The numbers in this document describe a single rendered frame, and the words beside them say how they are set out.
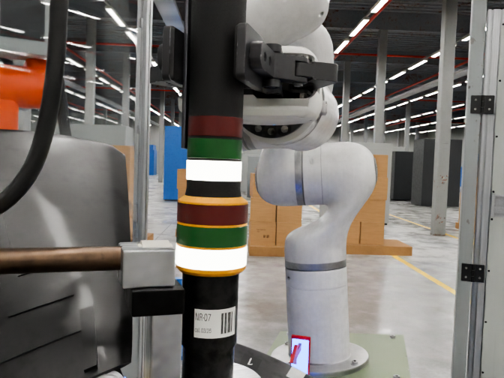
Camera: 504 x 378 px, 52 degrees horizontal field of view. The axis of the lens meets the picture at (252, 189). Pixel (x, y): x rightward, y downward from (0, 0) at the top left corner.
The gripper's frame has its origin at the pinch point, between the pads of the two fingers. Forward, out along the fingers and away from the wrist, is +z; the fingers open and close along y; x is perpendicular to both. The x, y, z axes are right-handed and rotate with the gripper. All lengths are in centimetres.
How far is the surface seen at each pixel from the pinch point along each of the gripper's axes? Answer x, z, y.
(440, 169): 10, -1114, -97
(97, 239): -12.0, -2.4, 9.1
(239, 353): -26.6, -23.7, 4.6
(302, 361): -30.7, -34.9, -0.6
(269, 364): -27.5, -24.0, 1.3
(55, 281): -14.2, 1.6, 9.6
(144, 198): -17, -128, 70
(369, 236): -106, -827, 27
